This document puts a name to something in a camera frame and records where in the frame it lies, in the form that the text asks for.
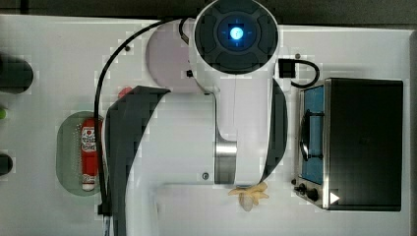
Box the grey round plate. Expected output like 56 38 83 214
146 20 202 93

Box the black cup lower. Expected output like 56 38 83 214
0 153 13 176

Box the green oval strainer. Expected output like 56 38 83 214
55 111 99 197

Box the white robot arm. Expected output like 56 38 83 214
103 0 287 236

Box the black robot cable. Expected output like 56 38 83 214
93 18 195 217

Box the red ketchup bottle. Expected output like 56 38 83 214
81 118 98 192

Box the black cup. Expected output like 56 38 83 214
0 54 33 94
0 153 13 176

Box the peeled toy banana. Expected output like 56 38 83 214
228 182 269 211

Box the black cup upper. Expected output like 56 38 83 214
0 54 33 94

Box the black toaster oven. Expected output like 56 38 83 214
292 78 403 211

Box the pink toy strawberry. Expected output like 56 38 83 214
118 87 132 98

